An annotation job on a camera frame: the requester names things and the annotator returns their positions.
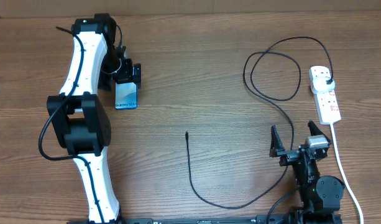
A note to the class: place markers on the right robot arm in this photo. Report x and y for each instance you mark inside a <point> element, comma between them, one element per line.
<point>320,195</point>

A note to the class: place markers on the blue Galaxy smartphone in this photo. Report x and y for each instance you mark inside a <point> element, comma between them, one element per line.
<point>125,96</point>

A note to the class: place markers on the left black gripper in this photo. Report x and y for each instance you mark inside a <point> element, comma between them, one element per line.
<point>127,75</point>

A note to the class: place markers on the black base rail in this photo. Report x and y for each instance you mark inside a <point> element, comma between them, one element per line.
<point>259,219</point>

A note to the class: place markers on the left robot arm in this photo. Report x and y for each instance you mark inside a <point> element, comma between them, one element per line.
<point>81,125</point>

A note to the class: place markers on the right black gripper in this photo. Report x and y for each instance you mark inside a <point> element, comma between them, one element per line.
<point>288,155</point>

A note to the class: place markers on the white power strip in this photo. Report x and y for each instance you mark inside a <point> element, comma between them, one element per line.
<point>326,103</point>

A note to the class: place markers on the white charger plug adapter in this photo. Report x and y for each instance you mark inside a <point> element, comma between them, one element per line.
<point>320,85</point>

